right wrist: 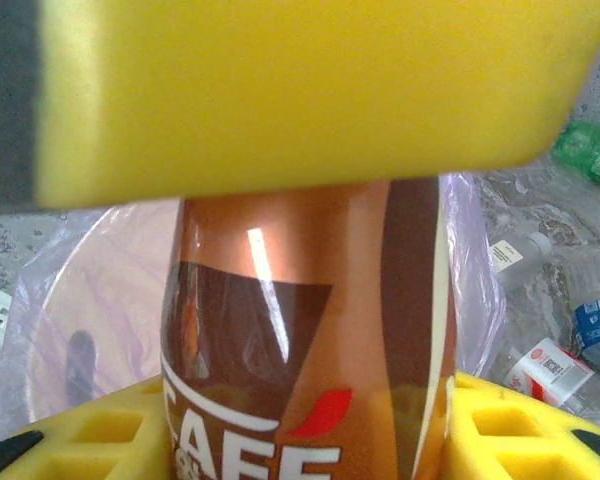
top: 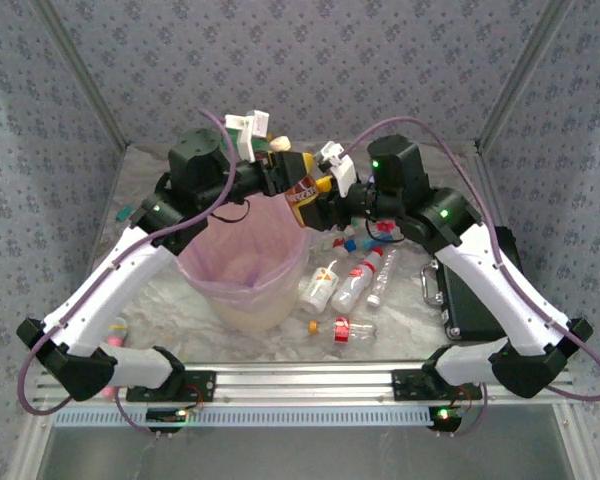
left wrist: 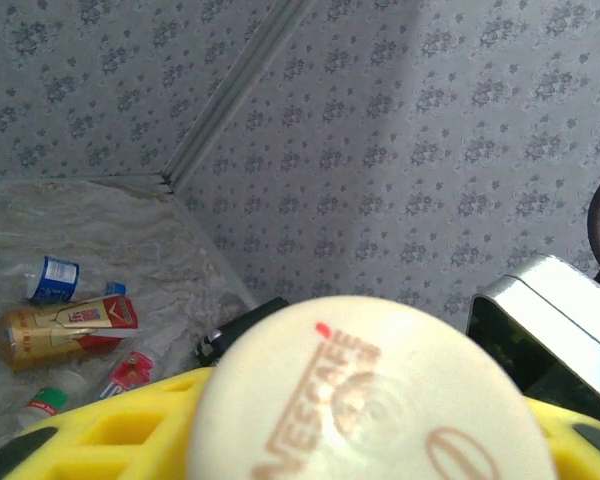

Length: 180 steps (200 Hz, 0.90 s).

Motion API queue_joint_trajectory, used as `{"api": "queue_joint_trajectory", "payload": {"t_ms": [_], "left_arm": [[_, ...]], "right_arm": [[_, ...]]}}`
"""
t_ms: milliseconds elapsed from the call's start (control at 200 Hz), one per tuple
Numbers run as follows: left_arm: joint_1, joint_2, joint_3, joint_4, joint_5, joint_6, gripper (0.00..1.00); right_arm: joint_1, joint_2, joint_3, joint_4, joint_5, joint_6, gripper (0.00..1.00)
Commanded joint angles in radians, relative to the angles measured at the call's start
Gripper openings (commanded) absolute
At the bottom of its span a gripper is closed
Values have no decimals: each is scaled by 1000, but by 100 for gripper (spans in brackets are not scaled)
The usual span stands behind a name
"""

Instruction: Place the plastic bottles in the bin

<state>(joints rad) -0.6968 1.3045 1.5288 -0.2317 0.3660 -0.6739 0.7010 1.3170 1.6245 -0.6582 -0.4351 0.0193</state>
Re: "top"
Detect brown coffee bottle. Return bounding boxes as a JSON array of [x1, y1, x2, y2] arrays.
[[283, 173, 323, 222]]

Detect thin black left gripper cable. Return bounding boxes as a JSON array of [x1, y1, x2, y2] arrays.
[[210, 198, 251, 225]]

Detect slim clear bottle white cap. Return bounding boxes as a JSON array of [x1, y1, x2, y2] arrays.
[[365, 248, 400, 307]]

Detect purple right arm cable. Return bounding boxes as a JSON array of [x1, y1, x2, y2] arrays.
[[342, 115, 600, 436]]

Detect black case silver handle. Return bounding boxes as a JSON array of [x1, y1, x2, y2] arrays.
[[419, 225, 527, 344]]

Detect thin black right gripper cable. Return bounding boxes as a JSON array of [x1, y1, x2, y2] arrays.
[[363, 219, 407, 246]]

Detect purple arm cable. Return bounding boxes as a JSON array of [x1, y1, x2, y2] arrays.
[[342, 115, 600, 436], [17, 107, 239, 436]]

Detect aluminium frame post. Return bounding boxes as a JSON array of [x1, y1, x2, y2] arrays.
[[29, 0, 129, 151], [474, 0, 577, 151]]

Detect pink lined waste bin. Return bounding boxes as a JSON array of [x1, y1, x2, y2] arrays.
[[174, 197, 314, 306]]

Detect white bottle orange logo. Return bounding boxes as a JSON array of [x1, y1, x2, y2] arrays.
[[298, 259, 340, 315]]

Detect small black controller board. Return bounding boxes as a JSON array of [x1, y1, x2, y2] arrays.
[[146, 407, 190, 434], [427, 405, 465, 435]]

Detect cream plastic bin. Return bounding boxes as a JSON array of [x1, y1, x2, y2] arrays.
[[207, 279, 306, 333]]

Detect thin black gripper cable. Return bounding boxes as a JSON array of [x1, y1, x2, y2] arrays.
[[363, 219, 407, 246], [210, 198, 251, 225]]

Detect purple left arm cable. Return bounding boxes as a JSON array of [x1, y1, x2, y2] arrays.
[[17, 107, 239, 436]]

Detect small clear bottle red label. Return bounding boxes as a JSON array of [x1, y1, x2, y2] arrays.
[[333, 316, 379, 345]]

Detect slotted white cable duct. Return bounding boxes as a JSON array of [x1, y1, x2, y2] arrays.
[[52, 407, 434, 429]]

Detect aluminium mounting rail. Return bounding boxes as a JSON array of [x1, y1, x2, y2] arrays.
[[33, 362, 579, 407]]

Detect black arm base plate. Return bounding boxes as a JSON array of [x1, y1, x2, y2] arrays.
[[125, 368, 217, 404], [391, 368, 484, 404]]

